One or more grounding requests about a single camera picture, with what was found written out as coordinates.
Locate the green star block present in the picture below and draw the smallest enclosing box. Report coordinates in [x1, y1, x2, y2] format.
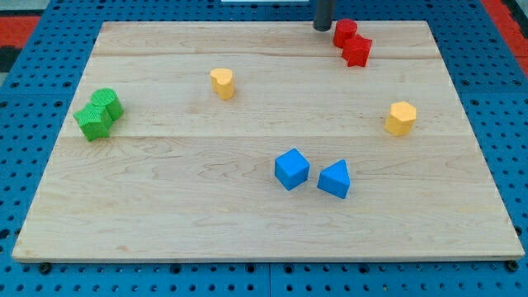
[73, 103, 113, 141]

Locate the yellow heart block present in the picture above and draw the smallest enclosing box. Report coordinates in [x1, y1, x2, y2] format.
[210, 68, 234, 101]

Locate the green cylinder block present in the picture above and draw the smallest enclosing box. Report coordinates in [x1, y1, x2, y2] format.
[91, 88, 124, 121]

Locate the wooden board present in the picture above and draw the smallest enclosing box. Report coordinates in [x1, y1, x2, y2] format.
[12, 21, 525, 263]

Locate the red star block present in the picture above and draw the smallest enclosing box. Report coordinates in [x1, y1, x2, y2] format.
[342, 35, 373, 67]

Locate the blue cube block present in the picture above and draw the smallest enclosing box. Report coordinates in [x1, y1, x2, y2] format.
[274, 148, 310, 191]

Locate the red cylinder block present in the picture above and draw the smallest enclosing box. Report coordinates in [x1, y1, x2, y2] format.
[332, 18, 358, 49]

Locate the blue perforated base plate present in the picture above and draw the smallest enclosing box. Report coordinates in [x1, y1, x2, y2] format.
[1, 0, 527, 296]

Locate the blue triangle block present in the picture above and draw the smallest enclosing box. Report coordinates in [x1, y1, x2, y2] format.
[317, 159, 351, 199]

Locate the yellow hexagon block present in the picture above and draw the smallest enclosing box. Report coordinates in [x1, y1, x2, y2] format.
[384, 101, 417, 136]

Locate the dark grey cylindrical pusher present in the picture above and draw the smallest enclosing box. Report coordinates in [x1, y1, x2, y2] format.
[313, 0, 335, 31]

